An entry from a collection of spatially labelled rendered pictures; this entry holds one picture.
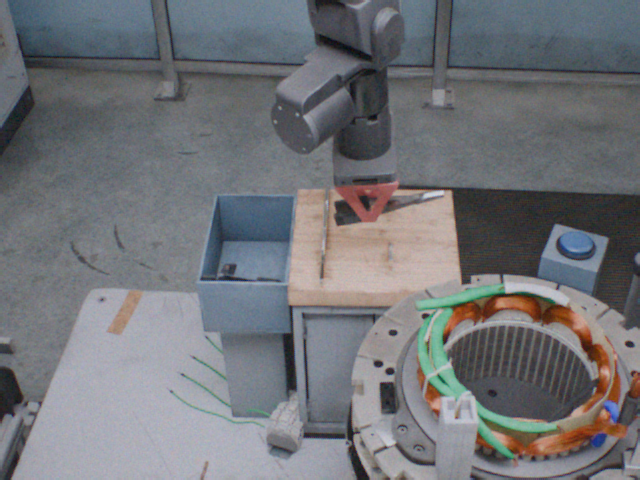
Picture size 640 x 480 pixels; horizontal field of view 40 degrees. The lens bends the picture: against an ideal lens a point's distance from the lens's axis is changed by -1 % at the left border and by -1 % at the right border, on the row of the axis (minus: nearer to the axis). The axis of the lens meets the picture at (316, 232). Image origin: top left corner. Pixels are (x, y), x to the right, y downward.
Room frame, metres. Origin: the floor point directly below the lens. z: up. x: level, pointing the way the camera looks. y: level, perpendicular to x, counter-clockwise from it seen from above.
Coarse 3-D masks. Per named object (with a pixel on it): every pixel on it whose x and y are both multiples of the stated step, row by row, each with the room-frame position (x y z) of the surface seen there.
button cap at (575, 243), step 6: (564, 234) 0.83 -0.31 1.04; (570, 234) 0.83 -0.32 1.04; (576, 234) 0.83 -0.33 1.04; (582, 234) 0.83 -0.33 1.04; (564, 240) 0.82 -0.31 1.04; (570, 240) 0.82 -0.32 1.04; (576, 240) 0.82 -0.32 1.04; (582, 240) 0.82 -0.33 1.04; (588, 240) 0.82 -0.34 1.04; (564, 246) 0.81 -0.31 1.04; (570, 246) 0.81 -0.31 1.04; (576, 246) 0.81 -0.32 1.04; (582, 246) 0.81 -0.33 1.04; (588, 246) 0.81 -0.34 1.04; (570, 252) 0.80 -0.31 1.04; (576, 252) 0.80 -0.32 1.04; (582, 252) 0.80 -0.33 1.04; (588, 252) 0.80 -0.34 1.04
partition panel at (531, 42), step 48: (48, 0) 2.96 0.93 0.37; (96, 0) 2.94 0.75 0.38; (144, 0) 2.91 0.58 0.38; (192, 0) 2.89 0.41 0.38; (240, 0) 2.87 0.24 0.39; (288, 0) 2.84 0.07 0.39; (432, 0) 2.79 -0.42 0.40; (480, 0) 2.77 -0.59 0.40; (528, 0) 2.75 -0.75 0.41; (576, 0) 2.73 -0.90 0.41; (624, 0) 2.71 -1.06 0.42; (48, 48) 2.96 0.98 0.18; (96, 48) 2.94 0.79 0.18; (144, 48) 2.92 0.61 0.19; (192, 48) 2.89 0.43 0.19; (240, 48) 2.87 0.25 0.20; (288, 48) 2.84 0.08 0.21; (432, 48) 2.79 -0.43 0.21; (480, 48) 2.77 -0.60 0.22; (528, 48) 2.75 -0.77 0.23; (576, 48) 2.73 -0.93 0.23; (624, 48) 2.71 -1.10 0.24
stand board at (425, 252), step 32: (320, 192) 0.91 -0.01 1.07; (416, 192) 0.90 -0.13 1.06; (448, 192) 0.90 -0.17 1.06; (320, 224) 0.84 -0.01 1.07; (384, 224) 0.84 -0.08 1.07; (416, 224) 0.84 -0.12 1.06; (448, 224) 0.84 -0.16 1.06; (320, 256) 0.79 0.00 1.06; (352, 256) 0.78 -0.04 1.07; (384, 256) 0.78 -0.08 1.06; (416, 256) 0.78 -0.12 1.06; (448, 256) 0.78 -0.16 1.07; (288, 288) 0.73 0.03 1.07; (320, 288) 0.73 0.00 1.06; (352, 288) 0.73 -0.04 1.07; (384, 288) 0.73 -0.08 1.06; (416, 288) 0.72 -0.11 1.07
